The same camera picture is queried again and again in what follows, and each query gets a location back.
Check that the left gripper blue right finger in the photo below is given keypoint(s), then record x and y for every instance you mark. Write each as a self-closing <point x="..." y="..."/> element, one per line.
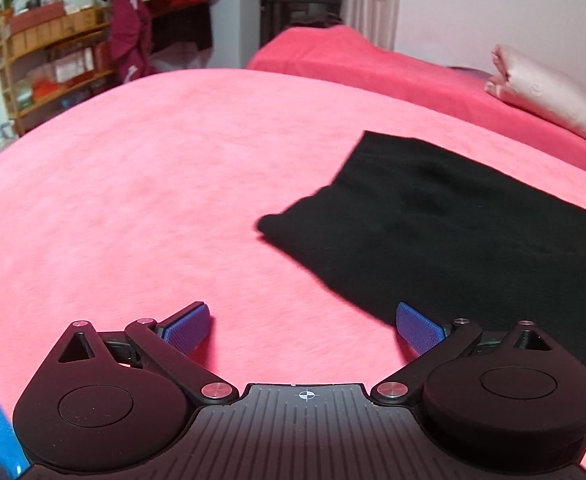
<point x="420" y="331"/>

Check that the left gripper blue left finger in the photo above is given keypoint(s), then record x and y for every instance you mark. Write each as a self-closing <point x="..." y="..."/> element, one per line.
<point x="187" y="328"/>

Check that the black pants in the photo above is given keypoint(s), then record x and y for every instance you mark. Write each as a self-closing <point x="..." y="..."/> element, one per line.
<point x="407" y="222"/>

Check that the pink bed blanket near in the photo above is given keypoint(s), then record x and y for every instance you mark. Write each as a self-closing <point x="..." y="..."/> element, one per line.
<point x="127" y="208"/>

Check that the red bed cover far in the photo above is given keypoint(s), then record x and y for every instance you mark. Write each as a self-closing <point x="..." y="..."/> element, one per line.
<point x="340" y="54"/>

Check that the wooden shelf unit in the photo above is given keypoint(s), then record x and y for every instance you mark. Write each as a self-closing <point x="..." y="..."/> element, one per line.
<point x="49" y="63"/>

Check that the hanging clothes on rack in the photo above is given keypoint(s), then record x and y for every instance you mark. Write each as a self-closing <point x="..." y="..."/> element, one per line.
<point x="155" y="36"/>

